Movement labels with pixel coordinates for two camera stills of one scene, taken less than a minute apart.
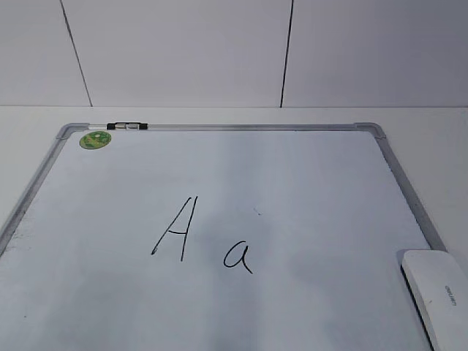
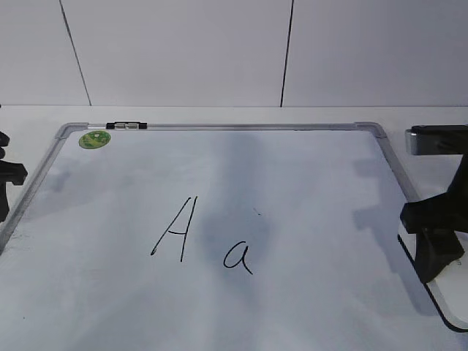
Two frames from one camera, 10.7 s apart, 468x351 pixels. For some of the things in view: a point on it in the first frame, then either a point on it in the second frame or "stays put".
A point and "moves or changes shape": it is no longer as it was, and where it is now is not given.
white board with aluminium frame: (214, 237) stays put
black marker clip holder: (127, 126) stays put
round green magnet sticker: (95, 140) stays put
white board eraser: (437, 289) moves or changes shape
